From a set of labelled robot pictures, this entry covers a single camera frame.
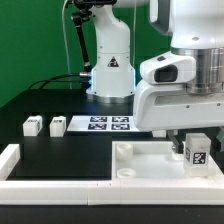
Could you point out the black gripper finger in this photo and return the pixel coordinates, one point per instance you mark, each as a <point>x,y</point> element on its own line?
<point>177,143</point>
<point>218,140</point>

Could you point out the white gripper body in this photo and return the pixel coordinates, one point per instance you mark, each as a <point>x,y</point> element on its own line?
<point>180,90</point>

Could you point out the white square table top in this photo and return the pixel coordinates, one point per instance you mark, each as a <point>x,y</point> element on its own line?
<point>154,164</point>

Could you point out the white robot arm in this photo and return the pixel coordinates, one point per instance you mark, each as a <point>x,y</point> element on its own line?
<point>193,25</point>

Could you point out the white U-shaped obstacle fence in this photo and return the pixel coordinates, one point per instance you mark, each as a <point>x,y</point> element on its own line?
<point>93,192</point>

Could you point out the white AprilTag base plate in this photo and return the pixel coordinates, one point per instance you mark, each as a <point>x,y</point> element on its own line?
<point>102,124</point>

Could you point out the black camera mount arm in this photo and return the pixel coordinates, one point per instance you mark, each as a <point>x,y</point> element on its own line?
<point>81,16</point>

